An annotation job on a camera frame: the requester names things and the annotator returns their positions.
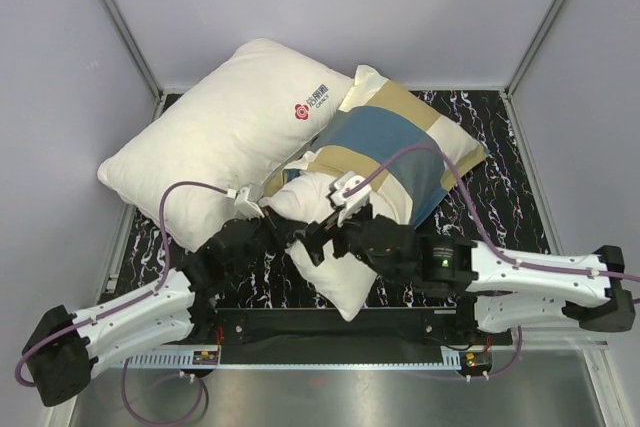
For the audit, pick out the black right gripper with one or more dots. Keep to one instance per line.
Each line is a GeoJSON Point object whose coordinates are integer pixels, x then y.
{"type": "Point", "coordinates": [317, 234]}

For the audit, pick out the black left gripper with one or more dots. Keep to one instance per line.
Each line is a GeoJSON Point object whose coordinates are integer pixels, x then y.
{"type": "Point", "coordinates": [280, 233]}

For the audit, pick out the blue beige patchwork pillowcase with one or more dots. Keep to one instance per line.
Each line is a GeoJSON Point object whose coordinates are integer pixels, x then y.
{"type": "Point", "coordinates": [378, 118]}

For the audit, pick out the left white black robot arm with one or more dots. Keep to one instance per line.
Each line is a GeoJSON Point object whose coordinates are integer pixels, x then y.
{"type": "Point", "coordinates": [67, 349]}

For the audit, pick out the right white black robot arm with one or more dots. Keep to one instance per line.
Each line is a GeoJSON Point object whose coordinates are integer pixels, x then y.
{"type": "Point", "coordinates": [509, 288]}

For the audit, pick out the plain white pillow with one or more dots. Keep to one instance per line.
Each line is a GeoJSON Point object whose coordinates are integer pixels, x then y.
{"type": "Point", "coordinates": [235, 127]}

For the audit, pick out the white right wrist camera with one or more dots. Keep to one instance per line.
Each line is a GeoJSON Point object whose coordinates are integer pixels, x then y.
{"type": "Point", "coordinates": [348, 195]}

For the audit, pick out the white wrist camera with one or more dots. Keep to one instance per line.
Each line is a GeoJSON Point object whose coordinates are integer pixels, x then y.
{"type": "Point", "coordinates": [246, 201]}
{"type": "Point", "coordinates": [348, 195]}

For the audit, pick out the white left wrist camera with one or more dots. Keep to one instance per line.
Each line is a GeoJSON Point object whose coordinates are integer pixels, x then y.
{"type": "Point", "coordinates": [246, 201]}

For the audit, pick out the white slotted cable duct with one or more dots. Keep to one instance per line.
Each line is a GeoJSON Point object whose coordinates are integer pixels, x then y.
{"type": "Point", "coordinates": [199, 358]}

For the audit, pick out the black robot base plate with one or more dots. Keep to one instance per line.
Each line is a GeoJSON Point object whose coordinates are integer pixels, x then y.
{"type": "Point", "coordinates": [321, 339]}

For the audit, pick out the aluminium frame post left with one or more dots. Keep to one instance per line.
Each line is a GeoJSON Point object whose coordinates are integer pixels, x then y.
{"type": "Point", "coordinates": [125, 34]}

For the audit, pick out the aluminium frame post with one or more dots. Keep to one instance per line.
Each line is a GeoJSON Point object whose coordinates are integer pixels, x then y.
{"type": "Point", "coordinates": [125, 34]}
{"type": "Point", "coordinates": [553, 12]}

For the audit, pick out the aluminium frame post right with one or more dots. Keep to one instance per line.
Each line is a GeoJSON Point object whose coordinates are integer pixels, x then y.
{"type": "Point", "coordinates": [553, 12]}

